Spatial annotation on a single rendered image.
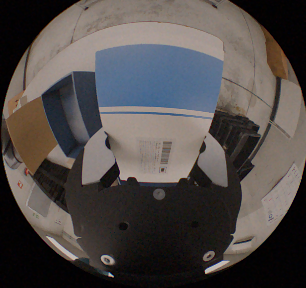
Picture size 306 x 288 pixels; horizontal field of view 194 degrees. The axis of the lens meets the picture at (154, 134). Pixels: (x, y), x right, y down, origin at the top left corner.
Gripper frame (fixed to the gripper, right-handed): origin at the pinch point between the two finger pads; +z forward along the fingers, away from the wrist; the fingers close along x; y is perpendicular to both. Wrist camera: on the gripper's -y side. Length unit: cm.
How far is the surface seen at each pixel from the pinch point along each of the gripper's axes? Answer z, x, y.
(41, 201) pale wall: -73, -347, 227
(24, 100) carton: 6, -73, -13
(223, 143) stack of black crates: 29, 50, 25
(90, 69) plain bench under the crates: 8.3, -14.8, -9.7
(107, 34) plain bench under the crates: 8.3, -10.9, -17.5
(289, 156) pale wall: -15, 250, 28
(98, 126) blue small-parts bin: 4.9, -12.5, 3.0
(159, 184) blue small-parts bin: 6.2, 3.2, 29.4
